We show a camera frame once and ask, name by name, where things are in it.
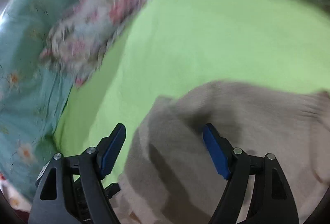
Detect beige knit sweater brown cuffs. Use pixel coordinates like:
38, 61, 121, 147
110, 81, 329, 223

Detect teal floral duvet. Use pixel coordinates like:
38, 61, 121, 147
1, 0, 77, 200

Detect lime green bed sheet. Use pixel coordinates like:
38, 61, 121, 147
55, 0, 329, 183

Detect pink floral ruffled pillow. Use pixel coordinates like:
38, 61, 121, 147
40, 0, 148, 87

